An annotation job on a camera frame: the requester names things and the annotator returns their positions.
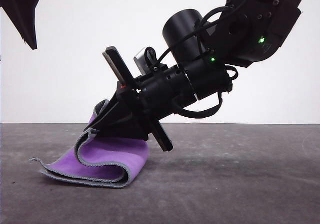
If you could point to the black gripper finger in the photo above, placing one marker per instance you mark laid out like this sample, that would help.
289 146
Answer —
117 94
127 121
22 12

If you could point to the purple towel with grey hem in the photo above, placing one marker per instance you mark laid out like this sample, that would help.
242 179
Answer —
105 154

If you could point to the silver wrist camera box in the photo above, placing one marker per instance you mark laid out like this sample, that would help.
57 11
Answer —
143 60

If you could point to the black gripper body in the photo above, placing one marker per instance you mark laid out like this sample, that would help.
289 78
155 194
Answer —
162 91

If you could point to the grey table cloth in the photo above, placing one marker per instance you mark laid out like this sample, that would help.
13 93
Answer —
250 184

